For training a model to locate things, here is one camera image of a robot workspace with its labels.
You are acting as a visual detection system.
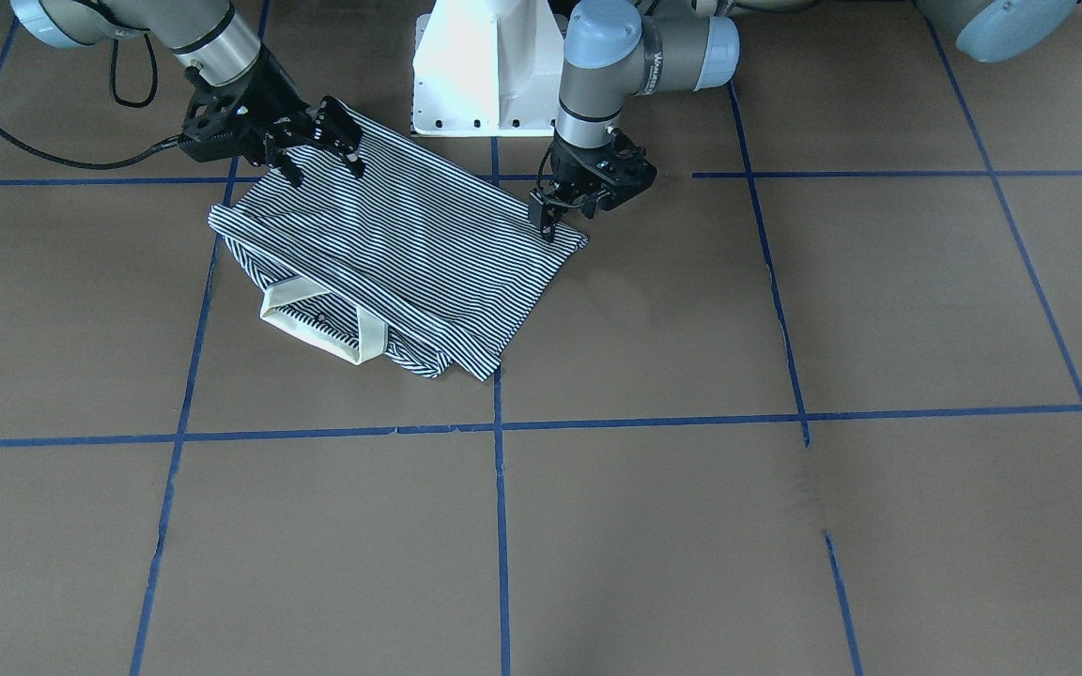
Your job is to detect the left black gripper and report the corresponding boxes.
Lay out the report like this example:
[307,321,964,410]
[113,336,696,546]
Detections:
[528,128,657,243]

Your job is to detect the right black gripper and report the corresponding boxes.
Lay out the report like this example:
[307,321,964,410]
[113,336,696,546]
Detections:
[213,44,366,188]

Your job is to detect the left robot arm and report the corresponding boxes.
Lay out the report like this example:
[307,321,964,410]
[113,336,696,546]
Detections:
[528,1,812,242]

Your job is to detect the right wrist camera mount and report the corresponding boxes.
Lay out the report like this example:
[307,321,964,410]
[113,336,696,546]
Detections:
[179,88,246,163]

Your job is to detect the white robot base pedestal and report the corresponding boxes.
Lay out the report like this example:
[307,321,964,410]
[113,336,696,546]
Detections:
[410,1,567,138]

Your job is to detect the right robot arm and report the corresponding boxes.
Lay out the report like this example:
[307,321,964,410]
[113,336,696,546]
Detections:
[11,1,365,187]

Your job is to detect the navy white striped polo shirt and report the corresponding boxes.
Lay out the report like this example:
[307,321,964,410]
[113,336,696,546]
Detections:
[208,112,588,380]

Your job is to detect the black usb cable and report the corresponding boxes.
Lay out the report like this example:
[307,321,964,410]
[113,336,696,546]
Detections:
[0,0,187,172]

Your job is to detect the brown table mat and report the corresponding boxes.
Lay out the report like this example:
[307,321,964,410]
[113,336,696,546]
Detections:
[0,1,1082,675]

